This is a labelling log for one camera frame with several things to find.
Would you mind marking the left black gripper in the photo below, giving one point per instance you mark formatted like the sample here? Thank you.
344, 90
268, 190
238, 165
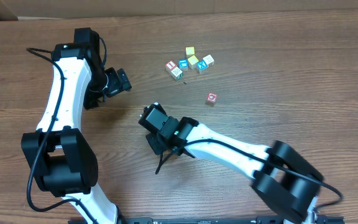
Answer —
124, 81

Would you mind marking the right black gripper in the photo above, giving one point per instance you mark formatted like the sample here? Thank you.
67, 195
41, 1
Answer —
153, 142

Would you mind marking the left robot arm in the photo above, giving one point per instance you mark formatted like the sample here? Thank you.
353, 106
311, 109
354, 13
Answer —
63, 167

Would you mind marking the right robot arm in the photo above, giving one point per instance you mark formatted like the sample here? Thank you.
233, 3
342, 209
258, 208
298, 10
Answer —
287, 183

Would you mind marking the red O letter block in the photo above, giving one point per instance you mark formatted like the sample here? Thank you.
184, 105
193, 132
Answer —
211, 98

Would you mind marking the red I letter block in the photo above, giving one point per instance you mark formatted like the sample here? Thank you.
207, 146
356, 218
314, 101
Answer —
170, 65

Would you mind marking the white green patterned block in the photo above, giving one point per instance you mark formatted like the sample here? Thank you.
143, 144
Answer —
176, 73

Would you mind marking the blue L letter block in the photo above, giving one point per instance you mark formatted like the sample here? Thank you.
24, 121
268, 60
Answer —
183, 64

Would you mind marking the yellow block near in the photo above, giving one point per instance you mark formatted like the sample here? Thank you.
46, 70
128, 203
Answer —
192, 62

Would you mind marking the yellow block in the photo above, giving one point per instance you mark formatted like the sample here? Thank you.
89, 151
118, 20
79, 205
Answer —
189, 51
192, 62

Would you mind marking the blue X letter block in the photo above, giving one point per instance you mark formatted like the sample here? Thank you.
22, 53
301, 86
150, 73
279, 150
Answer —
202, 66

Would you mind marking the yellow block far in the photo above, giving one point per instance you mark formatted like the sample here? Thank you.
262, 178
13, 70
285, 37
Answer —
189, 51

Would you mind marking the white patterned block far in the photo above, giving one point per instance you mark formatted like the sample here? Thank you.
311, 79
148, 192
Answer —
209, 60

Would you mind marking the cardboard box edge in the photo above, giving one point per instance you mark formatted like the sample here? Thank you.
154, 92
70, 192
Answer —
14, 9

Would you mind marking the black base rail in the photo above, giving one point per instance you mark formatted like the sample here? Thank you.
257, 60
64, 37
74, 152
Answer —
321, 219

